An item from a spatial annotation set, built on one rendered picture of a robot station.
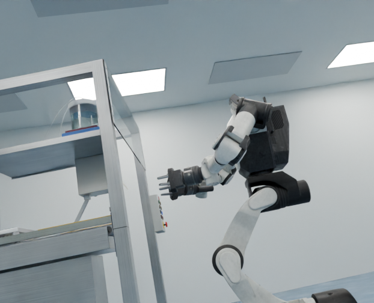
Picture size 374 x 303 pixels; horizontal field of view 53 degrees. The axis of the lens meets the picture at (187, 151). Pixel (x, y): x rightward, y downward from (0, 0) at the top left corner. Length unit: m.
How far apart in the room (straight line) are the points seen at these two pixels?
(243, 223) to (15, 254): 1.05
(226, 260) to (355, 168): 4.67
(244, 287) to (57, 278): 0.84
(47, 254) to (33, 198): 3.76
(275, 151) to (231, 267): 0.58
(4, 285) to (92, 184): 0.61
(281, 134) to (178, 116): 3.94
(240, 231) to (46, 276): 0.91
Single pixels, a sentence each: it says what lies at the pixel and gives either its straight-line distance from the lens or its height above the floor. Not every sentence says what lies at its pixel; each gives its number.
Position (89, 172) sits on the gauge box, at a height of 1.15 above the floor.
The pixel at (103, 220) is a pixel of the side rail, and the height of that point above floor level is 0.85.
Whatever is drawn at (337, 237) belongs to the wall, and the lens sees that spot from 5.87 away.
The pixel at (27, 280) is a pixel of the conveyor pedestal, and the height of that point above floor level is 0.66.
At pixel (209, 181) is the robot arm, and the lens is 1.75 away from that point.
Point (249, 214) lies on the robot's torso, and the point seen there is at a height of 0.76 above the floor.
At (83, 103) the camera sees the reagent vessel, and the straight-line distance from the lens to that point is 2.08.
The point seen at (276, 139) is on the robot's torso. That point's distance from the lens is 1.86.
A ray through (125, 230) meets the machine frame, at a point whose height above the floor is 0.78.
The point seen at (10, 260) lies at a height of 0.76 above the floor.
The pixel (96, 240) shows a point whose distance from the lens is 1.78.
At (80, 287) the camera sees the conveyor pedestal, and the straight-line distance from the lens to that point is 1.84.
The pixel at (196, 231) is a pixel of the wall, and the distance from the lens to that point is 5.30.
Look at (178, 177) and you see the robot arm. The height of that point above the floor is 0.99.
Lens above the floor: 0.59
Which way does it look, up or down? 17 degrees up
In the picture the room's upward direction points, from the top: 11 degrees counter-clockwise
